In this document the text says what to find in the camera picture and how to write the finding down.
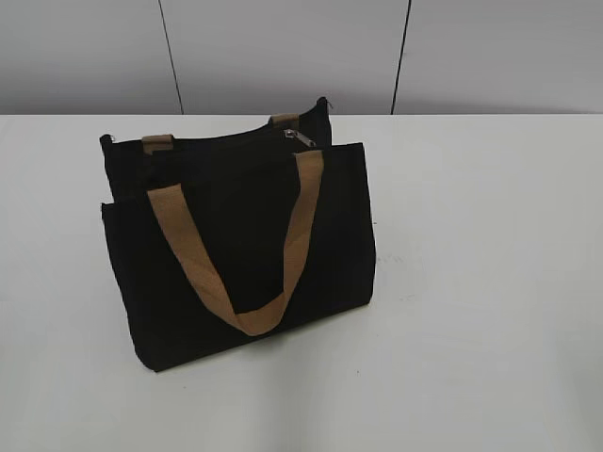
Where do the black canvas bag tan handles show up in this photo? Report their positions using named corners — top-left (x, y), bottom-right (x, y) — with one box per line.
top-left (100, 98), bottom-right (376, 372)

